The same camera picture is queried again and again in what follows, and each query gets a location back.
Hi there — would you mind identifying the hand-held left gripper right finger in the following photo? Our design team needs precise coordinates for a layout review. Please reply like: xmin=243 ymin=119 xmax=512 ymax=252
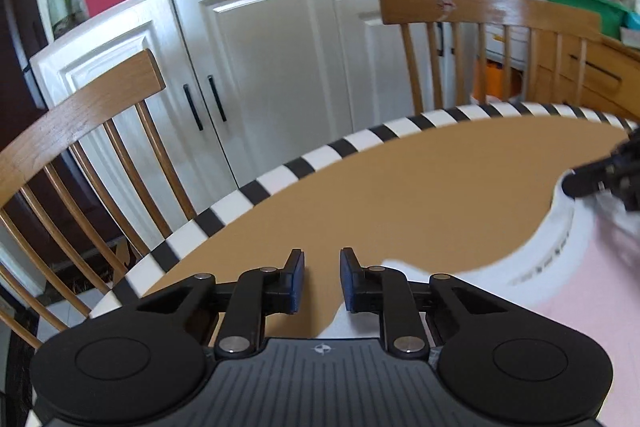
xmin=340 ymin=248 xmax=507 ymax=357

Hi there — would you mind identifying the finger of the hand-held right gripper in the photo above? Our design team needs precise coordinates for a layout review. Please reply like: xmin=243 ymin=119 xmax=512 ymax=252
xmin=561 ymin=134 xmax=640 ymax=212

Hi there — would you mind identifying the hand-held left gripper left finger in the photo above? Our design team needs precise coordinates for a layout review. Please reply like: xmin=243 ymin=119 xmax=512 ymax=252
xmin=135 ymin=248 xmax=306 ymax=358

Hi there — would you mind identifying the white shirt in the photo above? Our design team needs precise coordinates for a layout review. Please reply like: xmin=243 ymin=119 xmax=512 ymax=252
xmin=320 ymin=167 xmax=608 ymax=340

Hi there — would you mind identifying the wooden sideboard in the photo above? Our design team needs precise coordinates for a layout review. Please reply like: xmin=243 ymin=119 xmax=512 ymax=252
xmin=520 ymin=0 xmax=640 ymax=108

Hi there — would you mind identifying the orange shopping bag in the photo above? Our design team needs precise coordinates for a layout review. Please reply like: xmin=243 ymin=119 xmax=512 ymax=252
xmin=475 ymin=59 xmax=523 ymax=100

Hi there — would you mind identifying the wooden spindle chair with sticker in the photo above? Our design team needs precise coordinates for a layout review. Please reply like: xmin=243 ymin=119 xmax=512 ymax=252
xmin=379 ymin=0 xmax=603 ymax=112

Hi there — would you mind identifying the white cabinet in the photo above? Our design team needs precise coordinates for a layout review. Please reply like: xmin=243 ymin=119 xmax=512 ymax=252
xmin=30 ymin=0 xmax=506 ymax=228

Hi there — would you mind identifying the dark brown door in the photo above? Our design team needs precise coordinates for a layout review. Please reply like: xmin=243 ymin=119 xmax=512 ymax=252
xmin=0 ymin=0 xmax=51 ymax=148

